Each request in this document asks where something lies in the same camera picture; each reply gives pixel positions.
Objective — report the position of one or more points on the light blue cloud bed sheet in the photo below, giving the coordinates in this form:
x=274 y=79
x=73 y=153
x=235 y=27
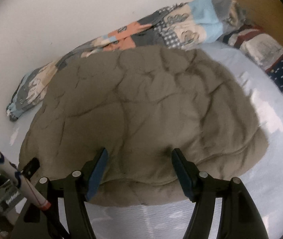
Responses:
x=264 y=180

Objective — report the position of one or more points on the wooden headboard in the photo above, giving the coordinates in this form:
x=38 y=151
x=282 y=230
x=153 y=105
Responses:
x=266 y=13

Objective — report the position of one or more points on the olive green quilted hooded jacket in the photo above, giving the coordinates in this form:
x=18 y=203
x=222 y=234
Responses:
x=140 y=104

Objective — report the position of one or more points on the white rod with red tip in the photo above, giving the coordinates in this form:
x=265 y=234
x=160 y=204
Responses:
x=23 y=184

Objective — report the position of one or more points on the navy starred striped pillow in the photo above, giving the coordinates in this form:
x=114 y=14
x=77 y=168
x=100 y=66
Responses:
x=260 y=48

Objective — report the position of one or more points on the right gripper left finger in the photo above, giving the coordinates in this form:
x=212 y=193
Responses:
x=67 y=216

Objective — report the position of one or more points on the colourful patchwork rolled quilt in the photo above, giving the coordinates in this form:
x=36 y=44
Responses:
x=178 y=26

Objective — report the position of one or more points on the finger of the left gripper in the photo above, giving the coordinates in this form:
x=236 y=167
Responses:
x=31 y=168

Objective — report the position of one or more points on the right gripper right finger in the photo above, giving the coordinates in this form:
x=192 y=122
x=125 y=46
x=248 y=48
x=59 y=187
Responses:
x=239 y=218

